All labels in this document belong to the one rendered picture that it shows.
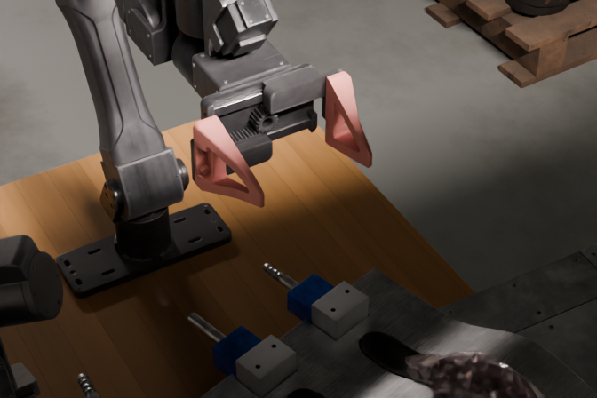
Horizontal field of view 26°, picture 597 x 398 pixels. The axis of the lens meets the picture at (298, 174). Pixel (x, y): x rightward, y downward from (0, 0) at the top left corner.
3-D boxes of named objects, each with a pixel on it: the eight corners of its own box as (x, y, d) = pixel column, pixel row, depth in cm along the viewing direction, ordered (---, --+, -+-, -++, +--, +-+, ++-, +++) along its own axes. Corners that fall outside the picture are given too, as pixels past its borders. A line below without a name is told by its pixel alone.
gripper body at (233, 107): (322, 73, 105) (278, 27, 110) (210, 110, 102) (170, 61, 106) (320, 134, 110) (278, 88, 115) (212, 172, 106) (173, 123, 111)
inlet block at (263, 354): (175, 346, 137) (171, 311, 133) (210, 322, 139) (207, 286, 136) (261, 415, 130) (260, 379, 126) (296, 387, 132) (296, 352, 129)
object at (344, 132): (396, 118, 101) (335, 57, 107) (317, 147, 98) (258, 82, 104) (392, 184, 105) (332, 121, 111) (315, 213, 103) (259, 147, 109)
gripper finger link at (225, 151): (319, 147, 98) (260, 81, 104) (235, 177, 95) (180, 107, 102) (317, 212, 103) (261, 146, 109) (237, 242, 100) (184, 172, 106)
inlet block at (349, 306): (249, 295, 142) (247, 259, 139) (281, 272, 145) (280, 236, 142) (335, 357, 135) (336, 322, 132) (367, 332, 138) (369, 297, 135)
